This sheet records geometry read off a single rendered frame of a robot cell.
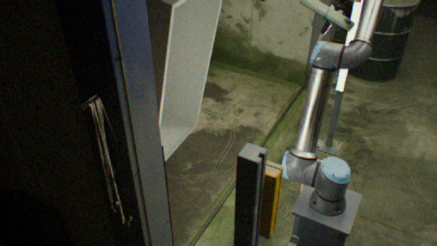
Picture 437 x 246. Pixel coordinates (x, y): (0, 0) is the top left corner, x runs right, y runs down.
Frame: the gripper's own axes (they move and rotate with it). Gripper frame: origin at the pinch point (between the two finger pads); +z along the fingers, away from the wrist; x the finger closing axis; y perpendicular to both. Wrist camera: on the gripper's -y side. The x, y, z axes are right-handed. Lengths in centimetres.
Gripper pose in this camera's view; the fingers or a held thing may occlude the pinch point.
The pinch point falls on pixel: (329, 20)
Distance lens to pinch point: 226.8
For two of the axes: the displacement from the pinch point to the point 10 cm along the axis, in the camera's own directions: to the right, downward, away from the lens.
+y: -0.2, 2.1, 9.8
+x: -8.4, -5.3, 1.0
